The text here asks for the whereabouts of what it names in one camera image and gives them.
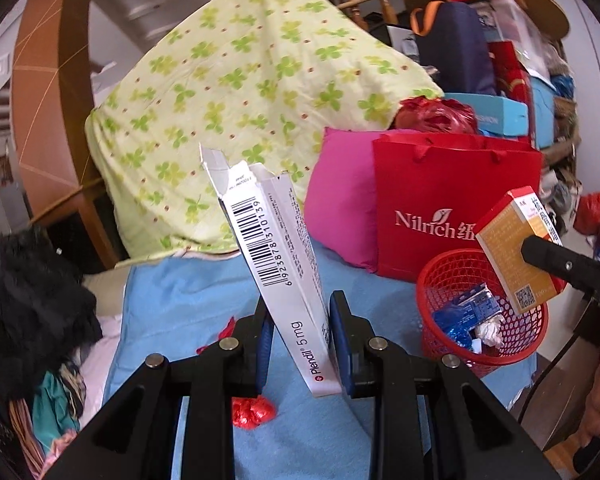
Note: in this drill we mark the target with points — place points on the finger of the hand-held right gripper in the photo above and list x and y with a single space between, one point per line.
555 260

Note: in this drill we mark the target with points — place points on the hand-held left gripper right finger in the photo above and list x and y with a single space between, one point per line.
341 355

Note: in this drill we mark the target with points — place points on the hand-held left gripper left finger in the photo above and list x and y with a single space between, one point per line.
265 355

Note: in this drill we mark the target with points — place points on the orange medicine box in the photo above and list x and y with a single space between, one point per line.
505 240

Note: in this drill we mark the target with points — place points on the red wrapper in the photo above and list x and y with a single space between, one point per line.
252 412

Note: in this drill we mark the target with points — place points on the red mesh basket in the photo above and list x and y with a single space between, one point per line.
430 320

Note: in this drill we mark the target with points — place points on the white medicine box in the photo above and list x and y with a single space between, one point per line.
280 260

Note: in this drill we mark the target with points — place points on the small red wrapper scrap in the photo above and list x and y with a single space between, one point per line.
224 332

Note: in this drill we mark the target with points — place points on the red plastic bag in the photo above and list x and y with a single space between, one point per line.
435 115
592 212

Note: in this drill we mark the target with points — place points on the white crumpled tissue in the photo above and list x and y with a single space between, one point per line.
487 332

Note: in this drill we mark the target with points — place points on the light blue towel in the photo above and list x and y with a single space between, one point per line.
180 300

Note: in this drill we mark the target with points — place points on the blue foil packet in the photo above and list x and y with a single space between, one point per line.
455 317

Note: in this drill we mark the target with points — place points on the blue plastic storage bin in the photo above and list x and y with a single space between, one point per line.
542 110

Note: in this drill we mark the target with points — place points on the red paper gift bag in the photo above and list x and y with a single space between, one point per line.
420 185

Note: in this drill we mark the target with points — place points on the light blue shoe box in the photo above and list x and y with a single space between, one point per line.
495 112

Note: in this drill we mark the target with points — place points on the pink pillow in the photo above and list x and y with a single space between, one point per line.
340 195

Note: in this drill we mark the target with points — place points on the blue plastic bag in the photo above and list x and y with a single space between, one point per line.
561 86

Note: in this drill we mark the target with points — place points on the red gift box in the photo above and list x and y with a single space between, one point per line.
510 75

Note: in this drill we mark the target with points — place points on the teal cloth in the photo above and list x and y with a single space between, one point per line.
55 410

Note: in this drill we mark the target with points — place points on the clear plastic storage box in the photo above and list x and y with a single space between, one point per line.
520 25

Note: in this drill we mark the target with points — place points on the black fluffy cloth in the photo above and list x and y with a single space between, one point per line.
30 310

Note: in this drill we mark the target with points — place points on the round woven tray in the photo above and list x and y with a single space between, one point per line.
540 0

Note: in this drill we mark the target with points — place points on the green clover print quilt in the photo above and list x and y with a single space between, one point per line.
220 90

